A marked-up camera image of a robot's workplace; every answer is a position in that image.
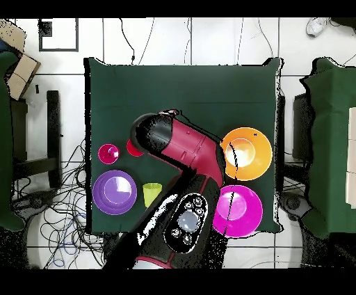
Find red cup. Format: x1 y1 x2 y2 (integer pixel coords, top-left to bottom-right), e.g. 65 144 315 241
126 138 145 157

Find yellow cup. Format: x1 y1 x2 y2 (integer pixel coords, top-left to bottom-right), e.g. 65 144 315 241
143 182 163 208

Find purple bowl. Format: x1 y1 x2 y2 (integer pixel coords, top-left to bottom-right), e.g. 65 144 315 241
92 170 138 216

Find stack of white boxes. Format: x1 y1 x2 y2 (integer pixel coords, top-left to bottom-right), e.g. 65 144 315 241
345 106 356 209

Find dark green tablecloth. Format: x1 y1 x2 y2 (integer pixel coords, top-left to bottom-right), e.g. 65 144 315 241
83 57 283 234

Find magenta cup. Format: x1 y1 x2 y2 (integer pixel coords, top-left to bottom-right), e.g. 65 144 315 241
97 143 121 166

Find large orange bowl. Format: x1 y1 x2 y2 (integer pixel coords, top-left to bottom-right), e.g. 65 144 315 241
220 127 273 182

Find black box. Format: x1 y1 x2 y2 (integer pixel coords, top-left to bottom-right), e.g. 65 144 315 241
291 93 316 162

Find large pink bowl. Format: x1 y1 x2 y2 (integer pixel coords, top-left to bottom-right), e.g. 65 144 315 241
212 184 264 239

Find black power adapter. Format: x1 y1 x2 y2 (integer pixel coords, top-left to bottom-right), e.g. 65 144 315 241
103 234 119 258

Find brown cardboard box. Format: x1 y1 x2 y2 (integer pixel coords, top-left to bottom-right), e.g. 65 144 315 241
0 18 27 53
6 53 42 101

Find green cloth covered table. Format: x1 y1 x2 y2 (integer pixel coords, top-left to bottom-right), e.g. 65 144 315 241
0 51 26 232
299 57 356 241

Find white shoe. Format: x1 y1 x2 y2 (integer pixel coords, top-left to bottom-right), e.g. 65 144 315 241
305 17 331 38

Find black cable with plug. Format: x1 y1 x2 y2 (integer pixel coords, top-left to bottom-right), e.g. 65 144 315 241
118 17 136 65

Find thin grey cable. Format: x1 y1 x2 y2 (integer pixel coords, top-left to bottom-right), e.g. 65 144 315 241
138 17 154 65

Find tangle of floor cables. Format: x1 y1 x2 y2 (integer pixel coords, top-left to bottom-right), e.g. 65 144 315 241
10 137 120 269

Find black chair frame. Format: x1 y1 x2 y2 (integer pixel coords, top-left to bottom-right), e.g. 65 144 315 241
10 90 63 190

